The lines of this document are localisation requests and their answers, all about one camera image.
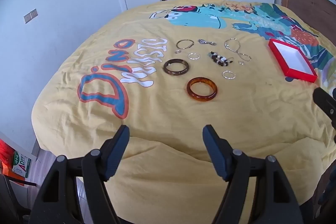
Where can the yellow dinosaur print blanket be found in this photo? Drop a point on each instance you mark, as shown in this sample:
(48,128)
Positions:
(157,121)

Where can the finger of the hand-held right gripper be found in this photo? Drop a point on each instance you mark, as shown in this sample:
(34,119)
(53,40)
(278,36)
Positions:
(325,103)

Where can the silver hoop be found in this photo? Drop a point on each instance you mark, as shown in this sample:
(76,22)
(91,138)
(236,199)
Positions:
(223,75)
(189,56)

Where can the wall light switch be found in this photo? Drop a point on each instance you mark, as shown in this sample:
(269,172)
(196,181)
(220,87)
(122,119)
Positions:
(30,16)

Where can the dark brown bangle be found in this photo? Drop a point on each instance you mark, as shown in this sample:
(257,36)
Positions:
(176,74)

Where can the orange box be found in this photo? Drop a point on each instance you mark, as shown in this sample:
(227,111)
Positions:
(11,172)

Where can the white green carton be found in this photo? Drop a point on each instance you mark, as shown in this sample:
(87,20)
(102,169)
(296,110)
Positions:
(22,165)

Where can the amber bangle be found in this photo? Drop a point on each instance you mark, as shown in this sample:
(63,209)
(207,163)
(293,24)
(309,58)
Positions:
(202,98)

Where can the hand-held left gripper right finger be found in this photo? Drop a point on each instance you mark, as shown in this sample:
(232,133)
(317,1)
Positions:
(214,153)

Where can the silver watch piece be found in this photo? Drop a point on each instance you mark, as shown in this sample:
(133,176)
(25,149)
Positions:
(202,41)

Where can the red jewelry box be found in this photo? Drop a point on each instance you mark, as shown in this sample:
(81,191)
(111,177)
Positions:
(299,74)

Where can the wooden headboard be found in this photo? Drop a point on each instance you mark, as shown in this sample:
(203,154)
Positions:
(309,3)

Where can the thin gold bangle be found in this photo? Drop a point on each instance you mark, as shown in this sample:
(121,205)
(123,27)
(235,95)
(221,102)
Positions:
(177,45)

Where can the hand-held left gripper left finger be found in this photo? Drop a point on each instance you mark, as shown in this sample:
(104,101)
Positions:
(118,153)

